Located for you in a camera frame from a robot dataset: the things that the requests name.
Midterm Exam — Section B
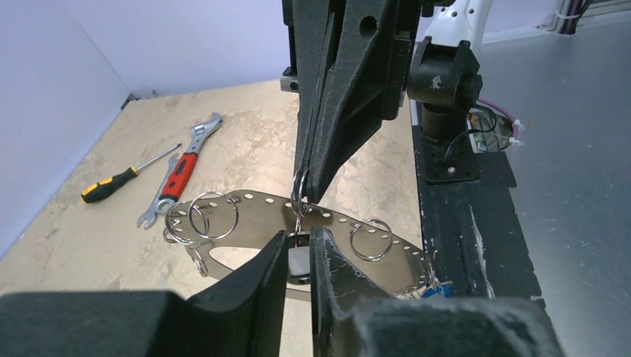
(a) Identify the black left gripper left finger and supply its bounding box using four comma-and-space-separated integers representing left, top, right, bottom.
1, 231, 288, 356

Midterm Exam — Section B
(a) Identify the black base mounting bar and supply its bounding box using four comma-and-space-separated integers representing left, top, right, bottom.
409, 100, 545, 307

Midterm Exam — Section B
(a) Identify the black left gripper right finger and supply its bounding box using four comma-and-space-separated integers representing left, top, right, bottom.
310, 228, 564, 356

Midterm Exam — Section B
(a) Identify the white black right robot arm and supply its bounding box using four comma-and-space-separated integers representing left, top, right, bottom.
281, 1, 491, 203

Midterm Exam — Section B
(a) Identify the silver split key ring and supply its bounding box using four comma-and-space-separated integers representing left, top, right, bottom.
188, 191, 240, 241
349, 219, 394, 263
289, 169, 312, 218
164, 202, 211, 246

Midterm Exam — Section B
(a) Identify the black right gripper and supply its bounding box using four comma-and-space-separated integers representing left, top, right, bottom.
282, 1, 423, 203

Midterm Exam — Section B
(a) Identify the yellow black screwdriver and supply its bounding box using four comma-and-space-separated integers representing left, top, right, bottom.
80, 143, 182, 204

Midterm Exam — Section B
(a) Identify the perforated metal key plate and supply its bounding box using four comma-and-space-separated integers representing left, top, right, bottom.
163, 190, 438, 298

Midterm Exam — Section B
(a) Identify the blue key tag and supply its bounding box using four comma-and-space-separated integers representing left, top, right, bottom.
421, 282, 452, 298

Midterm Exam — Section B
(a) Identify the red handled adjustable wrench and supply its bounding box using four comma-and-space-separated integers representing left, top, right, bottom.
136, 112, 223, 230

